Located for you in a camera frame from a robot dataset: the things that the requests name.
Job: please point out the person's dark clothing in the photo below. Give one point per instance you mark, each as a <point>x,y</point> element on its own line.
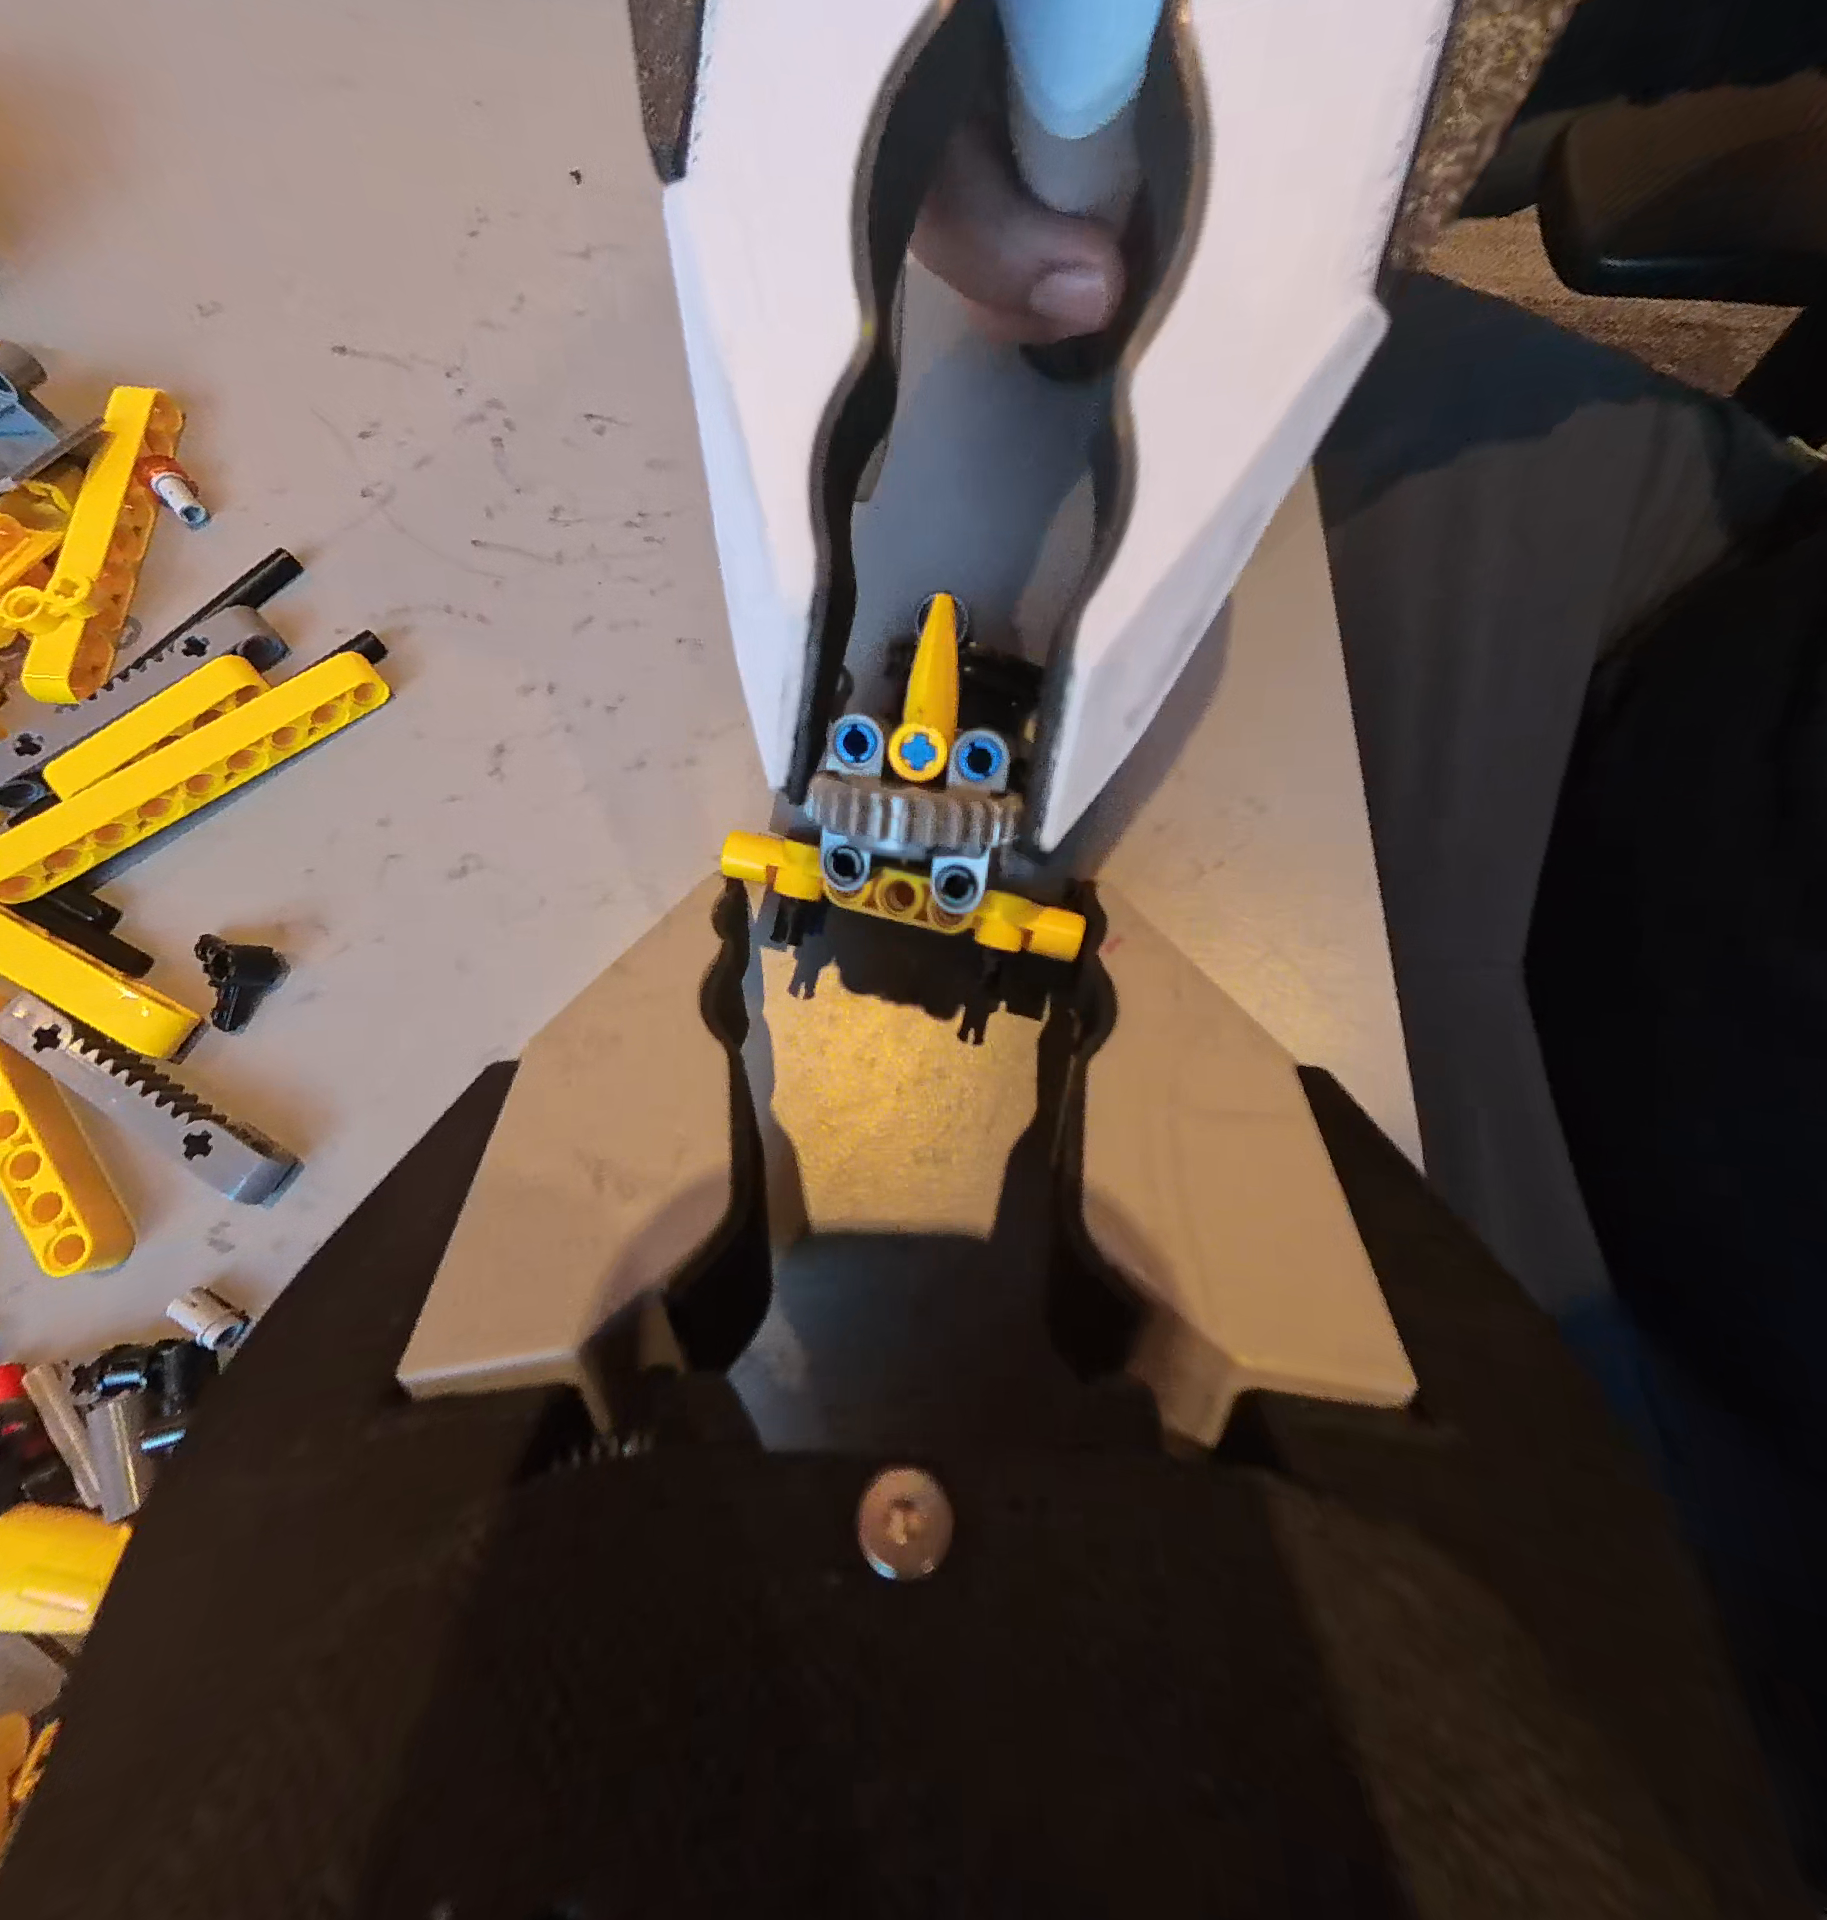
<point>1677,900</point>

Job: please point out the pile of yellow beams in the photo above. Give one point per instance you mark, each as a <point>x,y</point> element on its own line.
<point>177,765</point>

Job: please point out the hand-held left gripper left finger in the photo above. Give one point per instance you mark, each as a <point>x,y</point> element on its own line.
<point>583,1201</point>

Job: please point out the small black connector piece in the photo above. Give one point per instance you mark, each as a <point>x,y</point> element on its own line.
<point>237,970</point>

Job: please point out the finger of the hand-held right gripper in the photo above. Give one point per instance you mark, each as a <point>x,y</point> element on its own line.
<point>1272,301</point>
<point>762,375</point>

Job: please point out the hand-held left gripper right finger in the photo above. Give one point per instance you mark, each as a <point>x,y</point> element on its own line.
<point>1228,1201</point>

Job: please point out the small grey orange-tipped pin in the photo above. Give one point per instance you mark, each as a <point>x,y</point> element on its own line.
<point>175,487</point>

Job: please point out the grey gear rack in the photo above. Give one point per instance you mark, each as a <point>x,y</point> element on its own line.
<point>207,1147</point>
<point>244,637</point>

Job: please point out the grey yellow lego cab piece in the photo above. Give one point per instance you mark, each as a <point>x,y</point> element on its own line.
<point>756,858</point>

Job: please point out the yellow curved panel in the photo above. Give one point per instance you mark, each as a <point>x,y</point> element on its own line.
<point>43,1566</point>

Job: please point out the black office chair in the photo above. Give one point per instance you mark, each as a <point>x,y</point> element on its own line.
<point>1677,196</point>

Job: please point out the grey desk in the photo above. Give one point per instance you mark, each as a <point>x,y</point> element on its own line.
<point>478,375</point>

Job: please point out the person's right hand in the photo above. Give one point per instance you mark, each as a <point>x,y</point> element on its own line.
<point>1032,285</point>

